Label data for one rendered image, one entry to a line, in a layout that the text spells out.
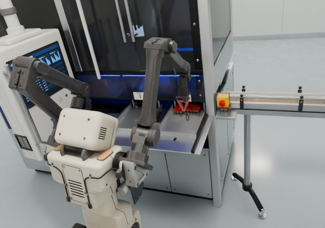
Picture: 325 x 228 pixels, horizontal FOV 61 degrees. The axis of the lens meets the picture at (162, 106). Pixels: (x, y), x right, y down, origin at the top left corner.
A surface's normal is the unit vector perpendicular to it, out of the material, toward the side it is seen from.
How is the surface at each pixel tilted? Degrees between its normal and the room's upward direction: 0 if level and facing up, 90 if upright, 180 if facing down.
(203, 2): 90
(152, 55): 65
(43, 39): 90
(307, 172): 0
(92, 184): 82
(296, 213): 0
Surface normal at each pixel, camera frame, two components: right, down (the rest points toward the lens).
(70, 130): -0.41, -0.22
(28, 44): 0.89, 0.10
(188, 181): -0.33, 0.49
